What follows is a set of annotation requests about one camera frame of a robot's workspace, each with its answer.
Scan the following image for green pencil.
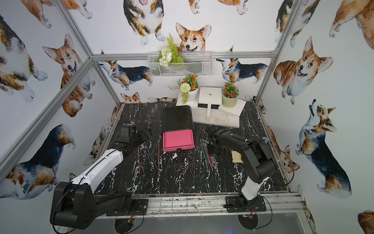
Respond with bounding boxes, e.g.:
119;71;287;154
211;156;217;167
200;140;210;170

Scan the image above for pink top drawer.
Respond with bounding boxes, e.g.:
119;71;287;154
163;129;195;152

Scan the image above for black drawer cabinet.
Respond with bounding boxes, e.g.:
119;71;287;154
161;105;194;133

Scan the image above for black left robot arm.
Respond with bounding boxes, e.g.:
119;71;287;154
50;124;153;230

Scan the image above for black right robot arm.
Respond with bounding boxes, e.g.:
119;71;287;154
206;125;278;204

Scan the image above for red pencil near drawer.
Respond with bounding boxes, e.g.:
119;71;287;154
157;140;160;168

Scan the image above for red pencil far left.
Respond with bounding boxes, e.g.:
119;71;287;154
137;147;141;174

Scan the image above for dark blue pencil left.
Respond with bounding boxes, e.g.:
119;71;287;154
144;144;158;168

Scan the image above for red pencil right group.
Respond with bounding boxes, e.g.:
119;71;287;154
204;141;214;171

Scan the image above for yellow sticky note pad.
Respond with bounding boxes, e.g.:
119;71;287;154
231;151;244;164

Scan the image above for white wooden stand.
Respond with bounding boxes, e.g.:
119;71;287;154
177;87;246;128

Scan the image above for green pot red flowers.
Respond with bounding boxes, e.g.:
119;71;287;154
222;82;239;108

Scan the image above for white pot orange flowers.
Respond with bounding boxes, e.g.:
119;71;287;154
168;74;199;104

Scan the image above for green fern with white flowers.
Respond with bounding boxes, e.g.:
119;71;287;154
156;34;184;68

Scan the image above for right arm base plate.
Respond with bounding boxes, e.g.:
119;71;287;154
224;196;266;213

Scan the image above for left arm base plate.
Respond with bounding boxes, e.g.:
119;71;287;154
106;199;149;216

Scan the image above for white wire basket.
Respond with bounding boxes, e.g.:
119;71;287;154
147;51;213;78

